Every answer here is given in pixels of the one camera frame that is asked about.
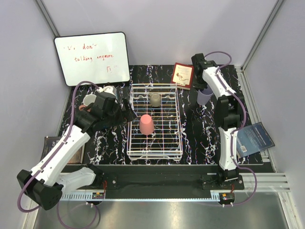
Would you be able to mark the white wire dish rack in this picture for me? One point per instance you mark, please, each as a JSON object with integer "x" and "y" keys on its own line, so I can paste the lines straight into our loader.
{"x": 166, "y": 140}

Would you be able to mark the pink plastic cup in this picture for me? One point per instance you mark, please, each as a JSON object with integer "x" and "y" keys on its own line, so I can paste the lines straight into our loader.
{"x": 146, "y": 124}

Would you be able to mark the white slotted cable duct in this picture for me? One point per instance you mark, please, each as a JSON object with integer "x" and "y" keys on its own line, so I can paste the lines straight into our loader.
{"x": 91, "y": 195}

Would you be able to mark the light blue ceramic mug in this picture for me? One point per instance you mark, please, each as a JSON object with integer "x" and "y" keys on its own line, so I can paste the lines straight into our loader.
{"x": 112, "y": 90}

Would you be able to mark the light blue paperback book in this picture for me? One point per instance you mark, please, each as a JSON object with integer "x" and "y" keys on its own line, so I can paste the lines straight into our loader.
{"x": 243, "y": 152}

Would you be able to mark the red and cream book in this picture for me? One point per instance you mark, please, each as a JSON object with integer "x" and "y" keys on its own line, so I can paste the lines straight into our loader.
{"x": 182, "y": 76}

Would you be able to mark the dark Tale of Two Cities book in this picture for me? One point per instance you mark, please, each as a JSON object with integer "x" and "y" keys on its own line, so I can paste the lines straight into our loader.
{"x": 50, "y": 143}

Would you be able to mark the beige ceramic mug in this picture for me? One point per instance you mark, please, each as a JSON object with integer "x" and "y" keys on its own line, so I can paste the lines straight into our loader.
{"x": 155, "y": 100}

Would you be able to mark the lavender plastic cup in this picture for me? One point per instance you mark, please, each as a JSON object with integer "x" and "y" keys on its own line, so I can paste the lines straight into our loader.
{"x": 203, "y": 96}

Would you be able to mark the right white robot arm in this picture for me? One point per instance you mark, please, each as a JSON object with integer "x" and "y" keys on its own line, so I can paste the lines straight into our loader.
{"x": 229, "y": 114}

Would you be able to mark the dark blue book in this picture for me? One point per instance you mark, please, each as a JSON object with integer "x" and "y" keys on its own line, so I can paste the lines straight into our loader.
{"x": 255, "y": 138}

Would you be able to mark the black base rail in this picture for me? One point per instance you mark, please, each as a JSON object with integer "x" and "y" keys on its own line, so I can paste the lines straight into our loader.
{"x": 163, "y": 178}

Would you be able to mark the white dry-erase board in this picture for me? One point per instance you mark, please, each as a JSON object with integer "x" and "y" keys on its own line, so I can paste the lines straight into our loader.
{"x": 98, "y": 58}

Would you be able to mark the salmon pink floral mug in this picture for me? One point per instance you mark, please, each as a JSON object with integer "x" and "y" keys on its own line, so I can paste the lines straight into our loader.
{"x": 88, "y": 100}

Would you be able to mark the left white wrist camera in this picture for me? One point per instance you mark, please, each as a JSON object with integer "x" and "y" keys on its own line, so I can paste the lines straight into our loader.
{"x": 103, "y": 89}

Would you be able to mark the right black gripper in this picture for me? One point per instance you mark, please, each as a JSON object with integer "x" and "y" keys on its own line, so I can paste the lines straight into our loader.
{"x": 198, "y": 87}

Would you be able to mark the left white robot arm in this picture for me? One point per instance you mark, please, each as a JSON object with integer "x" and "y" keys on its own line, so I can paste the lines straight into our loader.
{"x": 44, "y": 183}

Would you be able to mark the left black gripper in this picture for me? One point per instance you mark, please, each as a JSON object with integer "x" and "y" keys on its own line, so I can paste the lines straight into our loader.
{"x": 128, "y": 114}

